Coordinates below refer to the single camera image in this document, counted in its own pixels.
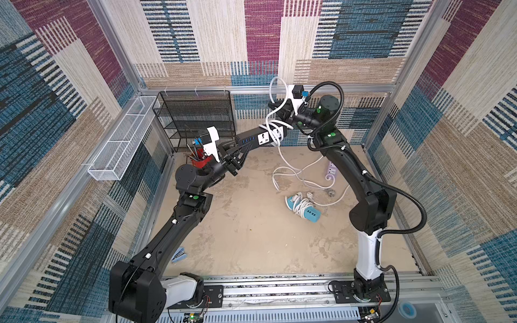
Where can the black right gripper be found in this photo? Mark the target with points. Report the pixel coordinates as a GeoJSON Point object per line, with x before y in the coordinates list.
{"type": "Point", "coordinates": [285, 115]}

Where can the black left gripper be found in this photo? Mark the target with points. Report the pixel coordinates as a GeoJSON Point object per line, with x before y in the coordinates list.
{"type": "Point", "coordinates": [229, 161]}

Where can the purple power strip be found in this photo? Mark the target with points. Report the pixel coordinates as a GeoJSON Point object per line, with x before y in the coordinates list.
{"type": "Point", "coordinates": [331, 171]}

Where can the black power strip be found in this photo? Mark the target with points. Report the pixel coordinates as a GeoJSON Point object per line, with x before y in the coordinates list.
{"type": "Point", "coordinates": [263, 136]}

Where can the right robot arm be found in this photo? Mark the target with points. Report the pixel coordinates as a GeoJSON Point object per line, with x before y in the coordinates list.
{"type": "Point", "coordinates": [375, 201]}

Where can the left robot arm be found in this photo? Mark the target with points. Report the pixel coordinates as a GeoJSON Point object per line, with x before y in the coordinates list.
{"type": "Point", "coordinates": [136, 289]}

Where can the teal power strip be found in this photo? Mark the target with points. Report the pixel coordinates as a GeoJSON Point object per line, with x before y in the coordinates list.
{"type": "Point", "coordinates": [303, 207]}

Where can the red metal pencil cup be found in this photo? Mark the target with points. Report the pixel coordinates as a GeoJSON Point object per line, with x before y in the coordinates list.
{"type": "Point", "coordinates": [200, 163]}

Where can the pencils in red cup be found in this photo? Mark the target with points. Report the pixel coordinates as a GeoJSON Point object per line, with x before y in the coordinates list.
{"type": "Point", "coordinates": [197, 152]}

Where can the blue stapler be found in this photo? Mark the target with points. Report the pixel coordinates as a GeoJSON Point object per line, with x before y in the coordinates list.
{"type": "Point", "coordinates": [179, 255]}

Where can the teal tape roll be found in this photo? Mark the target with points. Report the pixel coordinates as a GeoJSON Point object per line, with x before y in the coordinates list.
{"type": "Point", "coordinates": [407, 310]}

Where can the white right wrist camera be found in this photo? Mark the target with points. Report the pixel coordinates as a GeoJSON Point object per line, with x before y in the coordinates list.
{"type": "Point", "coordinates": [297, 95]}

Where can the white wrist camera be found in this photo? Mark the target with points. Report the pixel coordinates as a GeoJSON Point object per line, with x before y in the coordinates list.
{"type": "Point", "coordinates": [297, 95]}
{"type": "Point", "coordinates": [208, 141]}

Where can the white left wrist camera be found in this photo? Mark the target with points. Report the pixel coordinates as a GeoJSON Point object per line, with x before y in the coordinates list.
{"type": "Point", "coordinates": [208, 141]}

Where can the black wire mesh shelf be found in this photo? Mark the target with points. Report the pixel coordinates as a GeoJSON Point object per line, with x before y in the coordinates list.
{"type": "Point", "coordinates": [183, 115]}

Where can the white wire mesh basket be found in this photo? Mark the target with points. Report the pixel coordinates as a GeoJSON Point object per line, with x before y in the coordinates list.
{"type": "Point", "coordinates": [117, 153]}

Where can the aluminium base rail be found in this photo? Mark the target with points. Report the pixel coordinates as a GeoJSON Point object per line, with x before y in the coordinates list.
{"type": "Point", "coordinates": [307, 298]}

